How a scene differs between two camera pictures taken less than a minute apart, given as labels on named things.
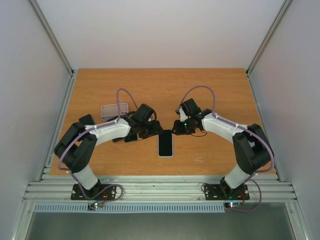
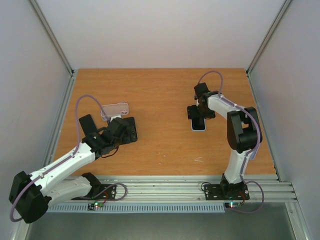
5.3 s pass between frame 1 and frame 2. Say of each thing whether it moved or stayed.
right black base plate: stayed
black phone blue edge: moved
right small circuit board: stayed
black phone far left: stayed
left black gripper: moved
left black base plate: stayed
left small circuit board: stayed
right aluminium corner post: stayed
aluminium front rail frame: stayed
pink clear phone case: stayed
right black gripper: moved
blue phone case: moved
